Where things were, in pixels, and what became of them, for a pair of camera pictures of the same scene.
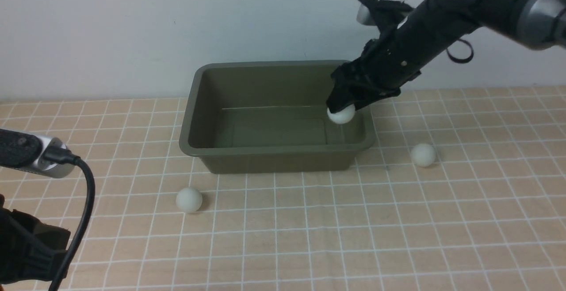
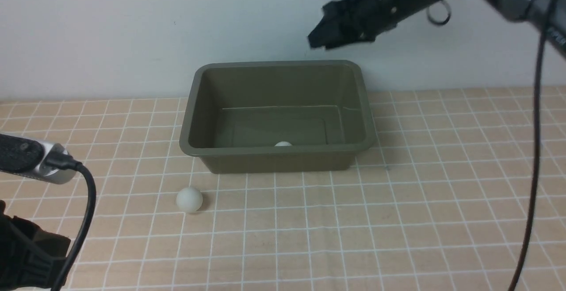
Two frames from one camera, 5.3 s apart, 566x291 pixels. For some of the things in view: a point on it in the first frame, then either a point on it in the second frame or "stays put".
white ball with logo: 342,116 -> 283,143
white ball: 189,199 stays put
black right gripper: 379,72 -> 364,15
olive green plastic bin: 270,117 stays put
